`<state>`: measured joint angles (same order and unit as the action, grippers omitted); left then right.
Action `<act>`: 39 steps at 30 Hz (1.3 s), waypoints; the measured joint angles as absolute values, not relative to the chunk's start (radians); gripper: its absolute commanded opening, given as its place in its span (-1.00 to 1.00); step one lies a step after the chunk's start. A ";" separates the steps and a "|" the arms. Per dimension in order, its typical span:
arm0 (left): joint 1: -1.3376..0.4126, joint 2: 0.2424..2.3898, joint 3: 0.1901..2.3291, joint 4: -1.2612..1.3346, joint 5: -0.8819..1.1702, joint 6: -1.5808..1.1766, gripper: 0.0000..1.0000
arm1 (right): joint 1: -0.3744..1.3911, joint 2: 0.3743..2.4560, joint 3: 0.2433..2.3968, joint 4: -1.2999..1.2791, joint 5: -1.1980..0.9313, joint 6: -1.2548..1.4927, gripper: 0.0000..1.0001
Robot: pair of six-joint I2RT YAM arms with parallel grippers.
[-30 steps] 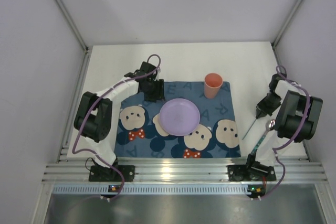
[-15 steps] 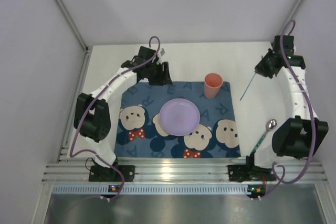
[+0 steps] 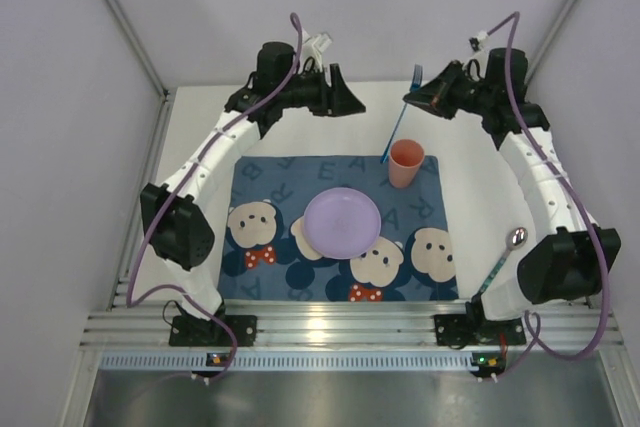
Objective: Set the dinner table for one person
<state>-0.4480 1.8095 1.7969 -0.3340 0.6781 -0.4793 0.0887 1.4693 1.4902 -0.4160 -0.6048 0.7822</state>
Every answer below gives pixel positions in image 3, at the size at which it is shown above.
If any right aluminium frame post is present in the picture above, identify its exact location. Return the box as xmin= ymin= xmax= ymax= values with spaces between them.
xmin=525 ymin=0 xmax=581 ymax=85

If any aluminium mounting rail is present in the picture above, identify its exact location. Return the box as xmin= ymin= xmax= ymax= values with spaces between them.
xmin=80 ymin=301 xmax=600 ymax=352

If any aluminium frame post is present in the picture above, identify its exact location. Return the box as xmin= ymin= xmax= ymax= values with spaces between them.
xmin=525 ymin=0 xmax=581 ymax=85
xmin=73 ymin=0 xmax=170 ymax=98

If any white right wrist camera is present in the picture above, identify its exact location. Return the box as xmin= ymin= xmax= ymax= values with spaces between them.
xmin=469 ymin=31 xmax=490 ymax=52

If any purple plastic plate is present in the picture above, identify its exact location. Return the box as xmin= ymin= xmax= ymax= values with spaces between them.
xmin=302 ymin=187 xmax=382 ymax=260

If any left aluminium frame post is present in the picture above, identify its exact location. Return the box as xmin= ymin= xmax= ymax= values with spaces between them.
xmin=73 ymin=0 xmax=170 ymax=98

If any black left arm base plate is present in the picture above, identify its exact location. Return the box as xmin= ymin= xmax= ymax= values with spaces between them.
xmin=168 ymin=314 xmax=258 ymax=347

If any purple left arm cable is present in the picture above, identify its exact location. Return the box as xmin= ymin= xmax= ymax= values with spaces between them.
xmin=125 ymin=11 xmax=304 ymax=383

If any coral plastic cup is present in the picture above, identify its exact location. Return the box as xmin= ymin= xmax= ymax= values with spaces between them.
xmin=388 ymin=139 xmax=425 ymax=189

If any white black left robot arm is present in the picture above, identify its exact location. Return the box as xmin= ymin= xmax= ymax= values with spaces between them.
xmin=140 ymin=33 xmax=366 ymax=321

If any blue bear print placemat cloth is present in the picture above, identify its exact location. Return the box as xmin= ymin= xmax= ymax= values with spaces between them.
xmin=218 ymin=155 xmax=458 ymax=303

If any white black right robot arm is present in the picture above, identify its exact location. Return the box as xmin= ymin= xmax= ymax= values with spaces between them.
xmin=403 ymin=48 xmax=621 ymax=325

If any metal spoon patterned handle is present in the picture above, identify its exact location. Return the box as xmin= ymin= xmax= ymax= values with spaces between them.
xmin=474 ymin=227 xmax=528 ymax=297

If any blue slotted cable duct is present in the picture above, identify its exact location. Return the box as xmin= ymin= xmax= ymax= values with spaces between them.
xmin=100 ymin=351 xmax=503 ymax=372

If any blue plastic fork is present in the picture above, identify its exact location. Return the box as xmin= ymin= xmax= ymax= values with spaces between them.
xmin=380 ymin=64 xmax=423 ymax=164

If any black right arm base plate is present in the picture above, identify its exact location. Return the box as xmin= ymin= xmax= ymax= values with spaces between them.
xmin=433 ymin=314 xmax=526 ymax=350

